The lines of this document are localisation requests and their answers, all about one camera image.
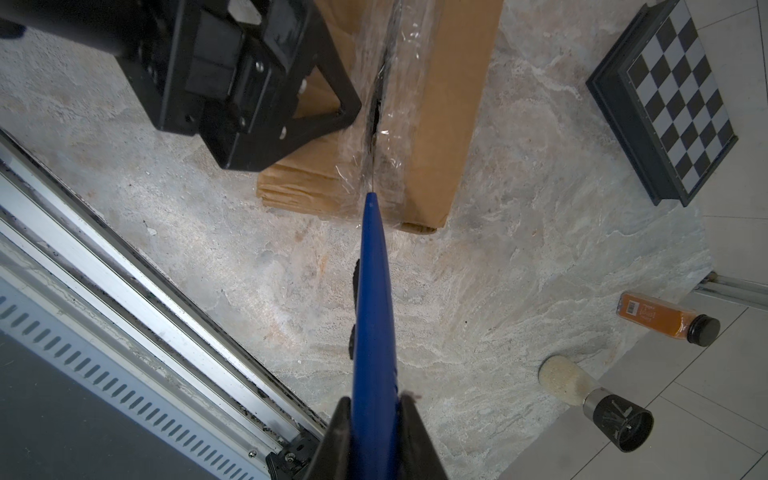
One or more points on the orange spice bottle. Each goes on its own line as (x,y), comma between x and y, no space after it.
(668,319)

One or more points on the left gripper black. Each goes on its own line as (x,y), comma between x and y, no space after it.
(196,66)

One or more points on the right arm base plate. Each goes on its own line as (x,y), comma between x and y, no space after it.
(292,462)

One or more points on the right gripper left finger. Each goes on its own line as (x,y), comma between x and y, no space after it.
(332,459)

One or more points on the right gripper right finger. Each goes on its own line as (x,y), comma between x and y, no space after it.
(417,457)

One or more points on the brown cardboard express box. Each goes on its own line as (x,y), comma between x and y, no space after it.
(420,69)

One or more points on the white spice jar black lid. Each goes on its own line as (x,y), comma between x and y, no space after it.
(625,424)

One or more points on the black white chessboard box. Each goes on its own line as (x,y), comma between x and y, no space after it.
(657,91)

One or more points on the aluminium mounting rail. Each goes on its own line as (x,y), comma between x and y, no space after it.
(111,367)

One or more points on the blue utility knife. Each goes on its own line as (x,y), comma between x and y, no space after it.
(374,404)

